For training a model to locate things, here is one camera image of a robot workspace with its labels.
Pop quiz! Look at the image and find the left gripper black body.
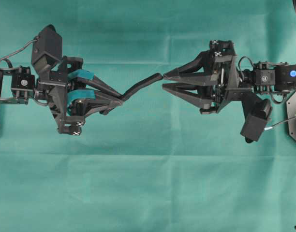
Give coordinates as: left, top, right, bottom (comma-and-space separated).
34, 56, 85, 135

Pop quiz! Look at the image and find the black velcro strap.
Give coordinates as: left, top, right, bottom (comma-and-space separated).
118, 72, 164, 102

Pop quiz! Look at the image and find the right camera cable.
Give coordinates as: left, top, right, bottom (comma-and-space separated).
265, 116, 296, 131

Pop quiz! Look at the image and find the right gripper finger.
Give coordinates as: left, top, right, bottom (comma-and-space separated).
162, 83, 217, 114
163, 50, 217, 85

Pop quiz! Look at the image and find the camera cable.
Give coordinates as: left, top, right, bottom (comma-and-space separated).
0, 35, 41, 67
265, 116, 296, 131

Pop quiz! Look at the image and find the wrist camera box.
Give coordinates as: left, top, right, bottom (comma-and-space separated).
31, 24, 62, 74
240, 95, 272, 144

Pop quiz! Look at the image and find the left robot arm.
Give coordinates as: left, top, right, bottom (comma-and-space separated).
0, 56, 126, 135

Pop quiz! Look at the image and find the green table cloth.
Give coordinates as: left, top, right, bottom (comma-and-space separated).
0, 0, 296, 232

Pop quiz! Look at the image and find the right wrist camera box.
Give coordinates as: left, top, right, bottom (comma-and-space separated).
240, 95, 272, 144

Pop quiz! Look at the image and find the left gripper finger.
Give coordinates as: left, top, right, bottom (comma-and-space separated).
67, 90, 124, 116
67, 69, 121, 98

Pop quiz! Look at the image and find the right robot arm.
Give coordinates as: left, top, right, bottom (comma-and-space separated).
163, 40, 296, 114

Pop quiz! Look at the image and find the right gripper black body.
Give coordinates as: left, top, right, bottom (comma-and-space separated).
200, 40, 252, 114

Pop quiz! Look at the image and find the left camera cable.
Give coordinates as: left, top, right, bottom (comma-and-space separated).
0, 35, 41, 67

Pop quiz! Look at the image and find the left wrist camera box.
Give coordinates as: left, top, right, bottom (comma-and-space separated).
31, 24, 62, 74

